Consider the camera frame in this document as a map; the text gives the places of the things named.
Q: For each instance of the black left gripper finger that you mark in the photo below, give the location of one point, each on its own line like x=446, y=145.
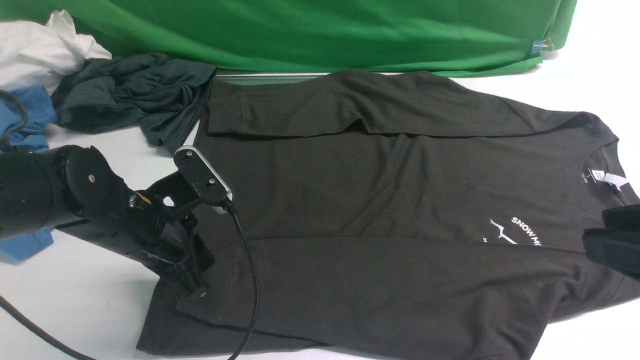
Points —
x=198, y=292

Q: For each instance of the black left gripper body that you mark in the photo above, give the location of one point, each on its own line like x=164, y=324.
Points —
x=154, y=227

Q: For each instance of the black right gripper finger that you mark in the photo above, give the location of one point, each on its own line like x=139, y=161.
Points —
x=616, y=245

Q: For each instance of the gray long-sleeved shirt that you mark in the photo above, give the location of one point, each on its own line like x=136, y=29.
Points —
x=407, y=216

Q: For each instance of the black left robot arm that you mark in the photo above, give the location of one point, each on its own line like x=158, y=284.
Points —
x=36, y=187

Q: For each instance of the dark teal crumpled shirt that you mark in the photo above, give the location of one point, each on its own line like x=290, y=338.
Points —
x=163, y=95

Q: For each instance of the blue crumpled shirt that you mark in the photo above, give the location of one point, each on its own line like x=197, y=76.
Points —
x=24, y=115

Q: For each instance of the white crumpled shirt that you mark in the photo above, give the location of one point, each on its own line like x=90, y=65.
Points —
x=36, y=54

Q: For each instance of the blue binder clip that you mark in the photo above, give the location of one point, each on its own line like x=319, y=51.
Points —
x=539, y=47

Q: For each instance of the green backdrop cloth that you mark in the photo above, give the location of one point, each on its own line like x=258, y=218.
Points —
x=454, y=38

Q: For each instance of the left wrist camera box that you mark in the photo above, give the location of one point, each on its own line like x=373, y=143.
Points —
x=202, y=178

